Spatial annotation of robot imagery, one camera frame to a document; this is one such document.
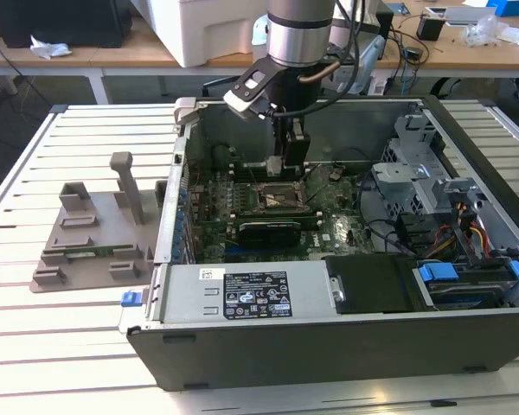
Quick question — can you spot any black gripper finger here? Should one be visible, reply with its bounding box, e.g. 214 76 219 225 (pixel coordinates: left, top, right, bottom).
274 117 286 157
284 129 311 170

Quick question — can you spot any CPU socket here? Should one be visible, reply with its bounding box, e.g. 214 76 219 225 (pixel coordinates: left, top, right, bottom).
253 180 308 212

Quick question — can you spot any copper coloured tube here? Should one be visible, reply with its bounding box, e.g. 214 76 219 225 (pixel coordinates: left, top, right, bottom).
297 58 343 84

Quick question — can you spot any black latch RAM slot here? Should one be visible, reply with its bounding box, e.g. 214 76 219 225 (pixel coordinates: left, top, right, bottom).
231 214 322 222
233 173 311 182
233 166 309 173
231 208 319 214

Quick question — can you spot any pale blue teach pendant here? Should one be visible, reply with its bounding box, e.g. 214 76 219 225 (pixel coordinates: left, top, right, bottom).
349 34 387 94

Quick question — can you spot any green motherboard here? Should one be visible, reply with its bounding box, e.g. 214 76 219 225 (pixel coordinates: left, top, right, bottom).
185 163 375 264

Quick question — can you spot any black graphics card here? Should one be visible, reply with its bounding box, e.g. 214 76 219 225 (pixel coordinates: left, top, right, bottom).
237 220 303 251

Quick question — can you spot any large white box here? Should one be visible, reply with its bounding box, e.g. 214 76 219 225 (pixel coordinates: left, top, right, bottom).
129 0 272 69

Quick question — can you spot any silver metal drive cage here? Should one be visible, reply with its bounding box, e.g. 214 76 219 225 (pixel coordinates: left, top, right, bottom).
369 112 446 226

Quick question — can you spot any black connector block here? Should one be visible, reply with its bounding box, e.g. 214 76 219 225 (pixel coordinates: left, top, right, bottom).
395 214 436 252

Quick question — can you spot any small black box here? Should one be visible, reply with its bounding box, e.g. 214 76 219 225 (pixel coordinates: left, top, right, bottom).
416 14 446 42

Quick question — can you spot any black plastic bay cover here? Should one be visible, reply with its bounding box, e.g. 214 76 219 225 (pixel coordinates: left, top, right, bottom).
324 254 420 316

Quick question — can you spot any silver power supply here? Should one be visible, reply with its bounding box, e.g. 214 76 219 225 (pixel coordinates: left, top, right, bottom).
149 262 345 324

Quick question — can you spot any flat silver device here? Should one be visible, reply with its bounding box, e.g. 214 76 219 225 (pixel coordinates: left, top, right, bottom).
423 3 498 27

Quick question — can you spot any wooden desk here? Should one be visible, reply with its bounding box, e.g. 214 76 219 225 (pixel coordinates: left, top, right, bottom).
0 0 519 105

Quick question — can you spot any hard disk blue carrier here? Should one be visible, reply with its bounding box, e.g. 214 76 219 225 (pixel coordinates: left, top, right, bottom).
413 260 519 311

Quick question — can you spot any grey parts rack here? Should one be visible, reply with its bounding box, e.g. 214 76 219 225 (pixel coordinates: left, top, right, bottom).
29 150 170 295

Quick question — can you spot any clear plastic bag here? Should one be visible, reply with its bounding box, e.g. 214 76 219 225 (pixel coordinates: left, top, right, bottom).
462 15 511 48

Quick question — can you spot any green RAM stick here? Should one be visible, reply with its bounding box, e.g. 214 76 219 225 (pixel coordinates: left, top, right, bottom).
64 243 136 257

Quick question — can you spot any black open PC case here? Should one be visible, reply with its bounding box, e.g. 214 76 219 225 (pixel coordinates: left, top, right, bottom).
119 93 519 393

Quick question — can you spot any blue cardboard box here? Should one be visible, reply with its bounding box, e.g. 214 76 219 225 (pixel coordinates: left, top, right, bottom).
484 0 519 18

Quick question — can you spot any large black box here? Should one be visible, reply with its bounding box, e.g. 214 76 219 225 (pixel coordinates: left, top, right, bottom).
0 0 133 49

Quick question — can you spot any crumpled white paper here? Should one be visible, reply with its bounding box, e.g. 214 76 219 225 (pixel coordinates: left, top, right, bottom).
29 34 74 61

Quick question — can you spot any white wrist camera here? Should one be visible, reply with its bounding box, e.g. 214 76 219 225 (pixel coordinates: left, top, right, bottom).
222 58 286 121

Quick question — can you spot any black looped cable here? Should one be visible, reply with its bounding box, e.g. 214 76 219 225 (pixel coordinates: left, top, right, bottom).
356 169 416 260

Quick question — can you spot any grey plastic case handle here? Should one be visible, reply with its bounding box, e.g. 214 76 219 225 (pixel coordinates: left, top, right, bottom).
174 97 199 126

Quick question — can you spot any red yellow cable bundle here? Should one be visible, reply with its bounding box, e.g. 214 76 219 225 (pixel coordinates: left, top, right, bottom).
432 201 492 260

